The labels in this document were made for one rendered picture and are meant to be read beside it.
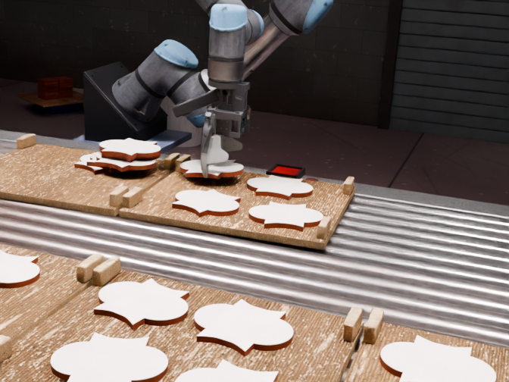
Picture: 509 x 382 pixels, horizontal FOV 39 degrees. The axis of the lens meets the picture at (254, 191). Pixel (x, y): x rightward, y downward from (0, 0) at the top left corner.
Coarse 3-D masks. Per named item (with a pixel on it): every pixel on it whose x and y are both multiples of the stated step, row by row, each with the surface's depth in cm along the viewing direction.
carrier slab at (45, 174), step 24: (0, 168) 163; (24, 168) 164; (48, 168) 165; (72, 168) 166; (0, 192) 149; (24, 192) 149; (48, 192) 150; (72, 192) 151; (96, 192) 151; (144, 192) 155
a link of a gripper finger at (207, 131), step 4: (208, 120) 154; (204, 124) 154; (208, 124) 154; (204, 128) 154; (208, 128) 154; (204, 132) 154; (208, 132) 153; (212, 132) 155; (204, 136) 154; (208, 136) 154; (204, 140) 154; (208, 140) 154; (204, 144) 154; (208, 144) 154; (204, 148) 154; (204, 152) 155
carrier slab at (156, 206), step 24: (168, 192) 154; (240, 192) 156; (336, 192) 159; (120, 216) 142; (144, 216) 141; (168, 216) 140; (192, 216) 141; (216, 216) 141; (240, 216) 142; (336, 216) 145; (264, 240) 135; (288, 240) 134; (312, 240) 132
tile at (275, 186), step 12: (252, 180) 160; (264, 180) 160; (276, 180) 161; (288, 180) 161; (300, 180) 162; (264, 192) 154; (276, 192) 154; (288, 192) 154; (300, 192) 154; (312, 192) 157
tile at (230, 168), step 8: (200, 160) 166; (232, 160) 166; (184, 168) 160; (192, 168) 160; (200, 168) 160; (216, 168) 160; (224, 168) 160; (232, 168) 160; (240, 168) 160; (192, 176) 158; (200, 176) 157; (208, 176) 157; (216, 176) 155; (224, 176) 157; (232, 176) 158
